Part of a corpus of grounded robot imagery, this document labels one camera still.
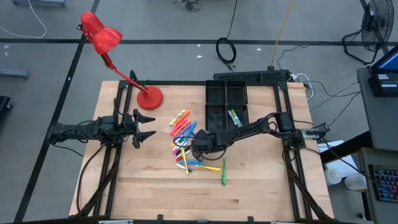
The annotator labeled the grey cabinet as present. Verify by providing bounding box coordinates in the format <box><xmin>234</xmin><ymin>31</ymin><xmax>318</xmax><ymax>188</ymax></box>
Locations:
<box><xmin>356</xmin><ymin>67</ymin><xmax>398</xmax><ymax>152</ymax></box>

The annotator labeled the purple highlighter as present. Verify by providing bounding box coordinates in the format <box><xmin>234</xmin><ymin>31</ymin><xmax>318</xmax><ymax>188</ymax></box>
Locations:
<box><xmin>175</xmin><ymin>123</ymin><xmax>193</xmax><ymax>140</ymax></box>

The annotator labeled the white paper sheet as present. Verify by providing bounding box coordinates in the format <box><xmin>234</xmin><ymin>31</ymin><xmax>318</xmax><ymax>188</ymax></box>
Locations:
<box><xmin>317</xmin><ymin>139</ymin><xmax>359</xmax><ymax>175</ymax></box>

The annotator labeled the grey clamp device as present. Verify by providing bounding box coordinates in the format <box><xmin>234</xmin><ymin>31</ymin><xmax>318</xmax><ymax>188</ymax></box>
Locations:
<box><xmin>305</xmin><ymin>123</ymin><xmax>331</xmax><ymax>140</ymax></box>

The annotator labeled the white floor cable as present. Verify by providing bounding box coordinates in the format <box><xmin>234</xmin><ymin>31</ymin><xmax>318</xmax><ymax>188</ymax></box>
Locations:
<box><xmin>0</xmin><ymin>0</ymin><xmax>48</xmax><ymax>40</ymax></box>

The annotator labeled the white marker green cap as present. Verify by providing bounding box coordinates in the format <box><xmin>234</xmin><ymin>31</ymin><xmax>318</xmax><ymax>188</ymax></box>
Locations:
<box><xmin>175</xmin><ymin>163</ymin><xmax>193</xmax><ymax>174</ymax></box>

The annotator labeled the black metal table frame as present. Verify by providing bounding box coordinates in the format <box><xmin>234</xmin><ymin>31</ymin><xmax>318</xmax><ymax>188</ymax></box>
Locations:
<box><xmin>68</xmin><ymin>70</ymin><xmax>336</xmax><ymax>222</ymax></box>

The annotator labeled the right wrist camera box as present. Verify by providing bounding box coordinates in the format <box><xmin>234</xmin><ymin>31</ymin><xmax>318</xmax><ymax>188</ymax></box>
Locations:
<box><xmin>193</xmin><ymin>128</ymin><xmax>210</xmax><ymax>142</ymax></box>

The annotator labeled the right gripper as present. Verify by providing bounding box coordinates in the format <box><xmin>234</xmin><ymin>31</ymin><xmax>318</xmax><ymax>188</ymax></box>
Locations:
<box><xmin>190</xmin><ymin>133</ymin><xmax>219</xmax><ymax>161</ymax></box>

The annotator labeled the red desk lamp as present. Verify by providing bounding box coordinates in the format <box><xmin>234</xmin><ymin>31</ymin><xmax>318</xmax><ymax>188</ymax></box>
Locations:
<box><xmin>77</xmin><ymin>11</ymin><xmax>164</xmax><ymax>111</ymax></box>

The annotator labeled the backlit keyboard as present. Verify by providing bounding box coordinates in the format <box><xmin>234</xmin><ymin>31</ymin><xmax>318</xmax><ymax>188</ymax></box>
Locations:
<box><xmin>368</xmin><ymin>164</ymin><xmax>398</xmax><ymax>203</ymax></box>

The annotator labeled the laptop with blue screen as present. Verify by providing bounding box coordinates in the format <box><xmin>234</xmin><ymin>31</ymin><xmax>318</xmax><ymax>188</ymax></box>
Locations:
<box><xmin>371</xmin><ymin>45</ymin><xmax>398</xmax><ymax>75</ymax></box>

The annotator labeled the pink highlighter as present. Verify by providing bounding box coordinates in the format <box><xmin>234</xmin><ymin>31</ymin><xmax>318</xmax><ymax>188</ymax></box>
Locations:
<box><xmin>169</xmin><ymin>118</ymin><xmax>188</xmax><ymax>137</ymax></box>

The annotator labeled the black perforated rack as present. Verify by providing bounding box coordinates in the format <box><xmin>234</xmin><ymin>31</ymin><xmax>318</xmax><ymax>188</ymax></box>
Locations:
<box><xmin>213</xmin><ymin>69</ymin><xmax>290</xmax><ymax>84</ymax></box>

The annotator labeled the grey metal foot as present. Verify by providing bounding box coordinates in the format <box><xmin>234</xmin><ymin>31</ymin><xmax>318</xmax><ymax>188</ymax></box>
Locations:
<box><xmin>0</xmin><ymin>68</ymin><xmax>30</xmax><ymax>80</ymax></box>

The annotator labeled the yellow extension cable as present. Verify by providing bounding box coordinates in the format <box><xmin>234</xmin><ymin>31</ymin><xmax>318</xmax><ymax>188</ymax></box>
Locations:
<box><xmin>267</xmin><ymin>0</ymin><xmax>295</xmax><ymax>71</ymax></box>

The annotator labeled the black coiled cable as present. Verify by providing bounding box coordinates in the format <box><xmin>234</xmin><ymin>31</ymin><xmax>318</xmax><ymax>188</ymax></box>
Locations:
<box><xmin>215</xmin><ymin>0</ymin><xmax>239</xmax><ymax>72</ymax></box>

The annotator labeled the white cup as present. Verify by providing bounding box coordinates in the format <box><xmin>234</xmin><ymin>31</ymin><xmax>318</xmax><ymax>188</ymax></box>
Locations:
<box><xmin>324</xmin><ymin>167</ymin><xmax>343</xmax><ymax>186</ymax></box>

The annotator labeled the black cable bundle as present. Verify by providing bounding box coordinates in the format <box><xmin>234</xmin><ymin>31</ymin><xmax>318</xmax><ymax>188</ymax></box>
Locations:
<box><xmin>172</xmin><ymin>0</ymin><xmax>203</xmax><ymax>13</ymax></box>

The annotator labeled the black device box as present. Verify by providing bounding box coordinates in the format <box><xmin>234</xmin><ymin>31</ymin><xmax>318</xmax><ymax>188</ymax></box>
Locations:
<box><xmin>368</xmin><ymin>72</ymin><xmax>398</xmax><ymax>98</ymax></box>

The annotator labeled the black floor fan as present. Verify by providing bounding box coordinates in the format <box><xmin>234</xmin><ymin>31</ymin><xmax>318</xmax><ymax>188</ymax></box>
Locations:
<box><xmin>341</xmin><ymin>0</ymin><xmax>396</xmax><ymax>65</ymax></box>

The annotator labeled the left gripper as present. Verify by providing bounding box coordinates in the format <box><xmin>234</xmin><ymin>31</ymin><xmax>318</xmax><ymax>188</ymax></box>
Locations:
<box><xmin>119</xmin><ymin>107</ymin><xmax>157</xmax><ymax>149</ymax></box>

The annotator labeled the yellow-green highlighter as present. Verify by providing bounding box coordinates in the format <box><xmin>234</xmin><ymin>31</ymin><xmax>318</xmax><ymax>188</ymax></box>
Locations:
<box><xmin>169</xmin><ymin>109</ymin><xmax>187</xmax><ymax>126</ymax></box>

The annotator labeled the white power cable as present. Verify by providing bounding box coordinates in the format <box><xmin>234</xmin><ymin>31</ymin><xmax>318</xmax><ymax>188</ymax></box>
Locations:
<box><xmin>291</xmin><ymin>72</ymin><xmax>315</xmax><ymax>101</ymax></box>

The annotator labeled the black mesh plastic basket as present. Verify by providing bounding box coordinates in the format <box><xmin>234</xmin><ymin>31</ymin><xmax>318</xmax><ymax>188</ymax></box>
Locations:
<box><xmin>205</xmin><ymin>104</ymin><xmax>228</xmax><ymax>134</ymax></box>
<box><xmin>226</xmin><ymin>105</ymin><xmax>251</xmax><ymax>133</ymax></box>
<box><xmin>205</xmin><ymin>80</ymin><xmax>227</xmax><ymax>106</ymax></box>
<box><xmin>226</xmin><ymin>80</ymin><xmax>249</xmax><ymax>106</ymax></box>

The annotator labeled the orange highlighter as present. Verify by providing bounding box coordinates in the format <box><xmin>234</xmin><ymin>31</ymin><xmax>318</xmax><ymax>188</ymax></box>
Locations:
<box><xmin>173</xmin><ymin>119</ymin><xmax>192</xmax><ymax>138</ymax></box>
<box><xmin>172</xmin><ymin>110</ymin><xmax>192</xmax><ymax>128</ymax></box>

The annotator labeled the yellow slim highlighter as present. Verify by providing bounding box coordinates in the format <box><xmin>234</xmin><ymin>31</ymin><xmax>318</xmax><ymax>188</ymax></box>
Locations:
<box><xmin>180</xmin><ymin>147</ymin><xmax>190</xmax><ymax>175</ymax></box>
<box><xmin>195</xmin><ymin>164</ymin><xmax>223</xmax><ymax>172</ymax></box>

